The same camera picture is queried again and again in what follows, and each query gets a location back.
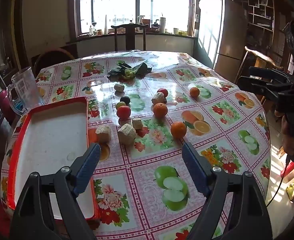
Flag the black cable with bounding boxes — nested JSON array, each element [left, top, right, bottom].
[[265, 155, 291, 208]]

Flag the wicker chair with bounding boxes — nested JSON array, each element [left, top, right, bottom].
[[33, 48, 75, 77]]

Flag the floral fruit print tablecloth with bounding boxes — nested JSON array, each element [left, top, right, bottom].
[[0, 50, 272, 240]]

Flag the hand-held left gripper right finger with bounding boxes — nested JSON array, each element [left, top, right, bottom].
[[182, 142, 273, 240]]

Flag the person's right hand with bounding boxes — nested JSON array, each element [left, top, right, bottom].
[[274, 109, 294, 159]]

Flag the yellow green packet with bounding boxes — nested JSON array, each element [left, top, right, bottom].
[[285, 181, 294, 200]]

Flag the window with frame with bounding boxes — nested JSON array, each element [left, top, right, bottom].
[[74, 0, 196, 37]]

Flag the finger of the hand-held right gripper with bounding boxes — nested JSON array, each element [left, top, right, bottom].
[[249, 66, 292, 81], [237, 76, 291, 102]]

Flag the red plastic stool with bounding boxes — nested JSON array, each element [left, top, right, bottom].
[[280, 162, 294, 180]]

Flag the refrigerator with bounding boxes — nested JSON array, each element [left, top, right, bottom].
[[197, 0, 247, 72]]

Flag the clear plastic pitcher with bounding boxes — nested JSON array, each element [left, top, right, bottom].
[[7, 67, 46, 114]]

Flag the wooden shelf unit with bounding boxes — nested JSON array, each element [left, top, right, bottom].
[[228, 0, 294, 63]]

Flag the brown wooden armchair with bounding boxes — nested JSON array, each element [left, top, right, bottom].
[[235, 46, 285, 85]]

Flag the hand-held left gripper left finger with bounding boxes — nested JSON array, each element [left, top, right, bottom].
[[9, 142, 102, 240]]

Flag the red tray with white inside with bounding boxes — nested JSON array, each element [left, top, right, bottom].
[[7, 96, 101, 220]]

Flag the maroon flask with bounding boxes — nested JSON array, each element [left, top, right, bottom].
[[0, 90, 16, 124]]

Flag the large red tomato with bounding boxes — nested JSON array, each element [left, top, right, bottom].
[[116, 105, 131, 120]]

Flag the leafy green vegetable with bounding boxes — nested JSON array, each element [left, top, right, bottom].
[[106, 60, 153, 80]]

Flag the dark wooden chair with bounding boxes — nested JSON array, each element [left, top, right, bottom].
[[111, 24, 150, 52]]

